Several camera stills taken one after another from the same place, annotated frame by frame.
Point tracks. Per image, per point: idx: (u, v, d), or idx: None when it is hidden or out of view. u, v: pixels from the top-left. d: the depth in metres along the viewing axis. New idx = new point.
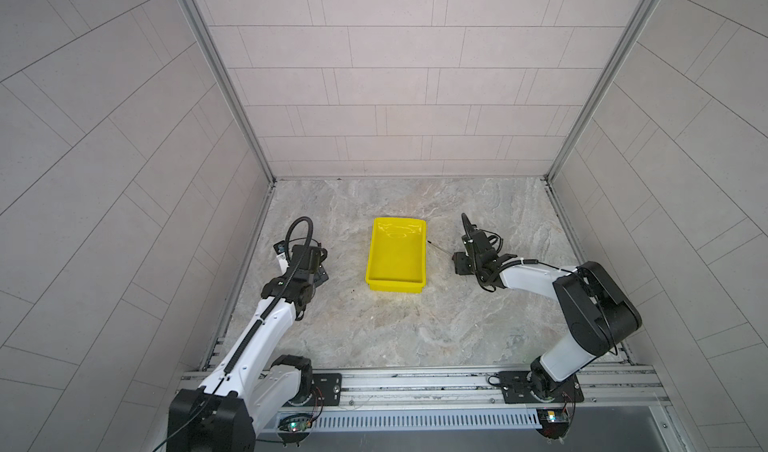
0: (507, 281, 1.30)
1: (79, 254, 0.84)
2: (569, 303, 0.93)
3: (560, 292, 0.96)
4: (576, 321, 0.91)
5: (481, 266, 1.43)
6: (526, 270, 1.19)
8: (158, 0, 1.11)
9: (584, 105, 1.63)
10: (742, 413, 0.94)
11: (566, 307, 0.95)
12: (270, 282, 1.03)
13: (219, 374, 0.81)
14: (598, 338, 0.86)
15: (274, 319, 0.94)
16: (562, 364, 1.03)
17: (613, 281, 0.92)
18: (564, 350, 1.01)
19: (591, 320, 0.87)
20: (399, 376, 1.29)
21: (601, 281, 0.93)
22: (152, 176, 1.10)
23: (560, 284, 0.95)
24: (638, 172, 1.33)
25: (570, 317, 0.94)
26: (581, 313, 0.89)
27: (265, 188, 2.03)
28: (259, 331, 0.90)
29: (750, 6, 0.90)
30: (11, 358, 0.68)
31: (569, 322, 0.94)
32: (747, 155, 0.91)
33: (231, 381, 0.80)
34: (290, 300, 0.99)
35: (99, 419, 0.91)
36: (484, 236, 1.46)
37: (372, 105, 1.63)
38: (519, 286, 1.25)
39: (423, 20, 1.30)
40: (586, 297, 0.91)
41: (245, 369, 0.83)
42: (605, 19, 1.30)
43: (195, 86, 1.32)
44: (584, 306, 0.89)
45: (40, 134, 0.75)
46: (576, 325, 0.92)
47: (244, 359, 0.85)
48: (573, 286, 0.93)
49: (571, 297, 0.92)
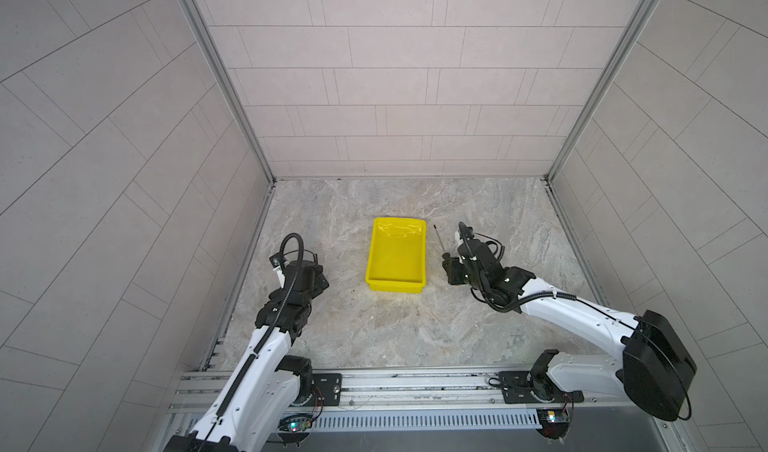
0: (530, 310, 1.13)
1: (79, 254, 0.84)
2: (638, 370, 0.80)
3: (629, 357, 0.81)
4: (645, 389, 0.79)
5: (489, 286, 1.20)
6: (570, 313, 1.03)
8: (158, 0, 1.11)
9: (584, 105, 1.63)
10: (742, 413, 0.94)
11: (641, 382, 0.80)
12: (264, 310, 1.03)
13: (210, 417, 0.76)
14: (670, 409, 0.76)
15: (267, 351, 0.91)
16: (576, 384, 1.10)
17: (677, 340, 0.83)
18: (589, 376, 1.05)
19: (671, 396, 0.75)
20: (399, 376, 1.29)
21: (668, 340, 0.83)
22: (152, 176, 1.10)
23: (635, 358, 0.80)
24: (638, 172, 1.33)
25: (632, 381, 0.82)
26: (668, 395, 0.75)
27: (265, 188, 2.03)
28: (253, 365, 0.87)
29: (749, 6, 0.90)
30: (11, 358, 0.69)
31: (630, 385, 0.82)
32: (748, 156, 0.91)
33: (224, 424, 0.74)
34: (284, 329, 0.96)
35: (98, 419, 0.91)
36: (487, 251, 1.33)
37: (372, 105, 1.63)
38: (550, 318, 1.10)
39: (423, 20, 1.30)
40: (661, 366, 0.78)
41: (238, 410, 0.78)
42: (604, 19, 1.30)
43: (195, 86, 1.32)
44: (663, 378, 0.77)
45: (39, 134, 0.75)
46: (647, 396, 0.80)
47: (237, 399, 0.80)
48: (647, 357, 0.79)
49: (648, 373, 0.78)
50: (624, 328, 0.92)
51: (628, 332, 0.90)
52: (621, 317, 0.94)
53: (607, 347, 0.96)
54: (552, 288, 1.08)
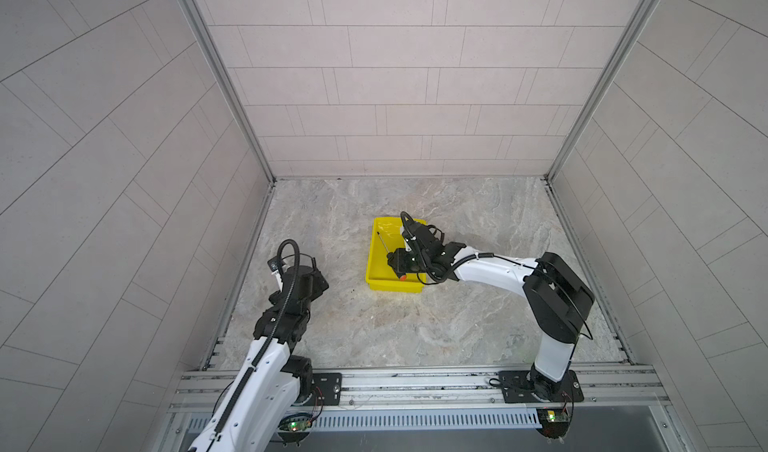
0: (461, 274, 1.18)
1: (79, 253, 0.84)
2: (538, 303, 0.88)
3: (530, 294, 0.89)
4: (548, 318, 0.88)
5: (430, 261, 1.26)
6: (485, 267, 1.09)
8: None
9: (584, 105, 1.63)
10: (743, 414, 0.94)
11: (540, 309, 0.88)
12: (263, 320, 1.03)
13: (210, 433, 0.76)
14: (570, 332, 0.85)
15: (266, 364, 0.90)
16: (554, 364, 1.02)
17: (571, 270, 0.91)
18: (553, 354, 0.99)
19: (566, 318, 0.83)
20: (399, 376, 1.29)
21: (563, 275, 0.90)
22: (152, 176, 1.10)
23: (531, 288, 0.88)
24: (638, 172, 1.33)
25: (537, 313, 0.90)
26: (559, 316, 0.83)
27: (265, 187, 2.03)
28: (251, 379, 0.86)
29: (749, 6, 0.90)
30: (11, 357, 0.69)
31: (537, 318, 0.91)
32: (748, 155, 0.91)
33: (223, 440, 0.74)
34: (282, 340, 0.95)
35: (99, 418, 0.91)
36: (424, 227, 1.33)
37: (372, 105, 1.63)
38: (478, 280, 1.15)
39: (423, 19, 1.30)
40: (556, 296, 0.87)
41: (236, 425, 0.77)
42: (605, 19, 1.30)
43: (195, 86, 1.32)
44: (560, 307, 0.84)
45: (39, 134, 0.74)
46: (549, 323, 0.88)
47: (235, 414, 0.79)
48: (542, 287, 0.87)
49: (543, 301, 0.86)
50: (526, 268, 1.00)
51: (529, 270, 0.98)
52: (525, 261, 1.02)
53: (519, 290, 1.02)
54: (475, 251, 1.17)
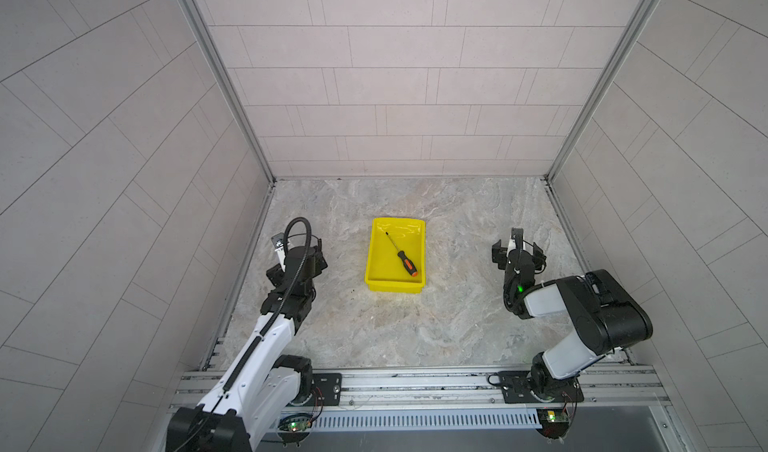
0: (532, 309, 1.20)
1: (79, 253, 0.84)
2: (572, 301, 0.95)
3: (563, 290, 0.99)
4: (579, 316, 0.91)
5: (514, 295, 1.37)
6: (543, 290, 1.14)
8: (158, 0, 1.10)
9: (584, 105, 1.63)
10: (743, 413, 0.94)
11: (571, 306, 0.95)
12: (269, 297, 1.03)
13: (218, 392, 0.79)
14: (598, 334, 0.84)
15: (273, 335, 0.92)
16: (562, 360, 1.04)
17: (621, 287, 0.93)
18: (566, 346, 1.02)
19: (594, 315, 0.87)
20: (399, 376, 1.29)
21: (611, 286, 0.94)
22: (152, 176, 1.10)
23: (563, 282, 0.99)
24: (637, 172, 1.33)
25: (574, 316, 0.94)
26: (582, 307, 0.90)
27: (265, 187, 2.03)
28: (259, 347, 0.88)
29: (750, 6, 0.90)
30: (11, 358, 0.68)
31: (573, 319, 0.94)
32: (747, 155, 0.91)
33: (230, 399, 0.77)
34: (288, 317, 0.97)
35: (99, 418, 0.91)
36: (531, 268, 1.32)
37: (372, 105, 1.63)
38: (542, 312, 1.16)
39: (423, 20, 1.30)
40: (588, 297, 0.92)
41: (244, 386, 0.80)
42: (604, 19, 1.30)
43: (195, 86, 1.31)
44: (584, 299, 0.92)
45: (39, 134, 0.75)
46: (580, 321, 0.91)
47: (243, 376, 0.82)
48: (577, 286, 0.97)
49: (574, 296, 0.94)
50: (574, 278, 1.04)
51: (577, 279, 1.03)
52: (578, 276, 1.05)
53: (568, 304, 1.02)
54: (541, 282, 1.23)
